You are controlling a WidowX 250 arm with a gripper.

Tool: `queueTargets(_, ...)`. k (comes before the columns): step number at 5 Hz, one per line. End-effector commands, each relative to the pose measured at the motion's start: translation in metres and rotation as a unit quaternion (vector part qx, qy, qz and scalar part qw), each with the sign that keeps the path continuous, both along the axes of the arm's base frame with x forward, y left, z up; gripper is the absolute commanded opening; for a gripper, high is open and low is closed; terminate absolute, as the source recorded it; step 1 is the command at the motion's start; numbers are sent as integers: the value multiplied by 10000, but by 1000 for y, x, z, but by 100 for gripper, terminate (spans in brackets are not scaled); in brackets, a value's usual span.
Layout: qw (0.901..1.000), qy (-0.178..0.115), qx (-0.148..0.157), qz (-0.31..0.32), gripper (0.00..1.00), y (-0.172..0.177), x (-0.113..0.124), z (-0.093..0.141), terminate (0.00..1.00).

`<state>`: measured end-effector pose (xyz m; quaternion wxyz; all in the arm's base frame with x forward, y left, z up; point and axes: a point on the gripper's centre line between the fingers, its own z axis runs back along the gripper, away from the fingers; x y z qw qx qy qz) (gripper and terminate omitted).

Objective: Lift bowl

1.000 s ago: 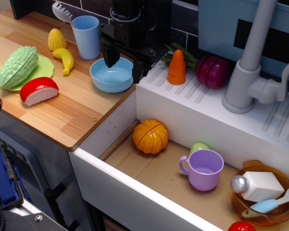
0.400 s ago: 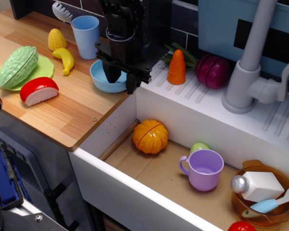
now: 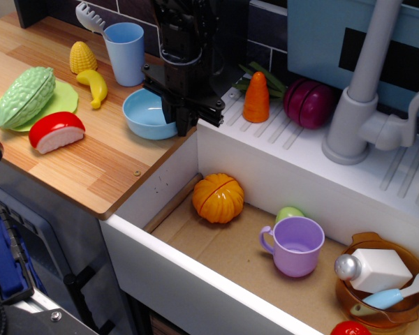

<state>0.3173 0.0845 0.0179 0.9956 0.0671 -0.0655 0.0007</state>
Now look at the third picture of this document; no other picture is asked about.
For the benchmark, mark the grey toy faucet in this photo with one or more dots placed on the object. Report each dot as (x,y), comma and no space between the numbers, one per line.
(356,122)

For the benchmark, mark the purple toy onion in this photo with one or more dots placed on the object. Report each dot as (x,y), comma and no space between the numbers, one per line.
(309,104)

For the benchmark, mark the green toy bitter gourd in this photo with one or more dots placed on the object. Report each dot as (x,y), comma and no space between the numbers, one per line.
(26,97)

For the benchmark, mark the white toy salt shaker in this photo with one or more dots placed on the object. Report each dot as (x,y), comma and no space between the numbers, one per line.
(373,270)

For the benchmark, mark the orange toy carrot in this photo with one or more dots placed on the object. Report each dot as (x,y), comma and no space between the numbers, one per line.
(259,87)

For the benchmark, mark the yellow toy banana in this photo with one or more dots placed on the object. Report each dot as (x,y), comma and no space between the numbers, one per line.
(96,84)

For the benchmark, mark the purple plastic mug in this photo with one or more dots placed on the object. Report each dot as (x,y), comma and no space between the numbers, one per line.
(295,244)

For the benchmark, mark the light blue plastic bowl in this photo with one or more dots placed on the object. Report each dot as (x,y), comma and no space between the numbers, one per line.
(144,115)

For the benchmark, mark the red toy tomato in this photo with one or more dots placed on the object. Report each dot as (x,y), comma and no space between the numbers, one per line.
(350,328)

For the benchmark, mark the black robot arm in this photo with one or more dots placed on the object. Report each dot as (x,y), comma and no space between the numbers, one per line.
(187,28)

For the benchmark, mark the blue clamp device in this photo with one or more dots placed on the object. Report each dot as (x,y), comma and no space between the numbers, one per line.
(15,284)

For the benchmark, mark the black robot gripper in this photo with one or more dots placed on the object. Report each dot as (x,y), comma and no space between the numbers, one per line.
(185,91)

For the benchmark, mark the yellow toy corn cob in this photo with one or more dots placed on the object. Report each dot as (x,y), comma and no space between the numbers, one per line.
(82,58)

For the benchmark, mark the orange toy pumpkin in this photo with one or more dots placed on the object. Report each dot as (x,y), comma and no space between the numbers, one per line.
(218,198)

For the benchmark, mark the light green plastic plate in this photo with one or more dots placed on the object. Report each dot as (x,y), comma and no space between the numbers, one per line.
(65,99)

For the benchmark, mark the light blue backsplash panel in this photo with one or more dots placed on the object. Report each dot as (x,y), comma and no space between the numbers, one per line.
(325,39)

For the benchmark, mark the blue handled white spatula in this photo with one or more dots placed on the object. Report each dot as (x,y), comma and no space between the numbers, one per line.
(387,298)

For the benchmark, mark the light blue plastic cup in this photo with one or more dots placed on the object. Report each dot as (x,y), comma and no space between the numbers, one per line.
(126,49)

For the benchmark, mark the light green toy fruit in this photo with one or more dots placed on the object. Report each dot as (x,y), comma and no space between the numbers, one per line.
(287,212)

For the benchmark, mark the red and white toy sushi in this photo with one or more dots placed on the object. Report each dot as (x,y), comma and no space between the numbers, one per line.
(56,130)

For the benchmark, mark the white toy sink unit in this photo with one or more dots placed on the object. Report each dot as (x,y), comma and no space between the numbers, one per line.
(216,279)

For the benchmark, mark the white plastic pasta server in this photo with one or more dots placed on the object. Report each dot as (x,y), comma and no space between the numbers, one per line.
(90,20)

